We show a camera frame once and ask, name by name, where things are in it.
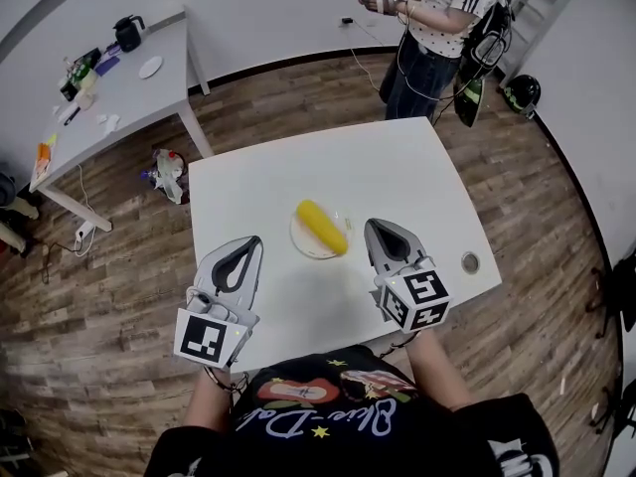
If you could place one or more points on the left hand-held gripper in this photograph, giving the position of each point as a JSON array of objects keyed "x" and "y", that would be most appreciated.
[{"x": 204, "y": 338}]

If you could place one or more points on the white side table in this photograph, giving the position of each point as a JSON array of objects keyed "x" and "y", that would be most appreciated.
[{"x": 144, "y": 102}]

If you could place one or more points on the white power strip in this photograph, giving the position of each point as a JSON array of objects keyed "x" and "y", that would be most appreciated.
[{"x": 83, "y": 236}]

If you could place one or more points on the black pen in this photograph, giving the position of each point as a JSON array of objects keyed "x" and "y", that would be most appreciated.
[{"x": 71, "y": 115}]

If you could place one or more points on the person's black printed shirt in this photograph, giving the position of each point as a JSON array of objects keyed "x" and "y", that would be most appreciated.
[{"x": 358, "y": 440}]

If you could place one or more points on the white cup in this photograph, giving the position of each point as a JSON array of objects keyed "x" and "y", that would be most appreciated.
[{"x": 85, "y": 98}]

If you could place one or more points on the white round plate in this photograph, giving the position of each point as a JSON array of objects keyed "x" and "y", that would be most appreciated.
[{"x": 304, "y": 244}]

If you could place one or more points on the green box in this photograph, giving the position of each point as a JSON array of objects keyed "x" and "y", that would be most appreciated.
[{"x": 85, "y": 65}]

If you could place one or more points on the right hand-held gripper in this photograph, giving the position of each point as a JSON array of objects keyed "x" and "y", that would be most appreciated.
[{"x": 422, "y": 298}]

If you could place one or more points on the crumpled white paper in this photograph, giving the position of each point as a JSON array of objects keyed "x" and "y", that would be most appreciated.
[{"x": 110, "y": 123}]

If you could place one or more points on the person's left forearm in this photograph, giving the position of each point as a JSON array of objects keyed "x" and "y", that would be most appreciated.
[{"x": 208, "y": 400}]

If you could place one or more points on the person's right forearm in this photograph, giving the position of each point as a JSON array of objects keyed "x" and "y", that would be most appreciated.
[{"x": 437, "y": 365}]

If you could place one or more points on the orange toy carrot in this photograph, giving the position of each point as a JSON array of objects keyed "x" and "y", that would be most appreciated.
[{"x": 45, "y": 151}]

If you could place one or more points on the black helmet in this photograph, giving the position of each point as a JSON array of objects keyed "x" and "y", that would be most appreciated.
[{"x": 522, "y": 92}]

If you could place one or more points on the black kettle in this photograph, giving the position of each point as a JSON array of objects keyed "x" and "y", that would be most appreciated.
[{"x": 128, "y": 33}]

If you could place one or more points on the printed booklet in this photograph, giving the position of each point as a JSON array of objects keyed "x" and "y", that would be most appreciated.
[{"x": 41, "y": 169}]

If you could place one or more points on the purple packet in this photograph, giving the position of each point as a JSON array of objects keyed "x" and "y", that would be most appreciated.
[{"x": 107, "y": 64}]

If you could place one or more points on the small white plate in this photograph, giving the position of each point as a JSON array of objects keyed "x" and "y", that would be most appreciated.
[{"x": 150, "y": 67}]

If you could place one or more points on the yellow corn cob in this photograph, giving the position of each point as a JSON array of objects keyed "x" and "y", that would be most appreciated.
[{"x": 322, "y": 226}]

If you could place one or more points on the metal step ladder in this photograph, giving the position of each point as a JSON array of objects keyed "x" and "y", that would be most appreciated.
[{"x": 539, "y": 13}]

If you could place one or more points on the plastic rubbish bag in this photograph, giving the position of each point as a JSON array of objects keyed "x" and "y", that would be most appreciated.
[{"x": 166, "y": 174}]

